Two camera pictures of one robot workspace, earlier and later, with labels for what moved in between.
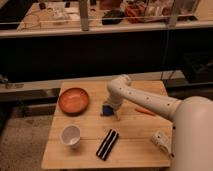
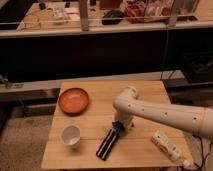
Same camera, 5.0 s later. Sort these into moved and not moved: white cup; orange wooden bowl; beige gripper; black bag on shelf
Moved: beige gripper
Not moved: white cup; orange wooden bowl; black bag on shelf
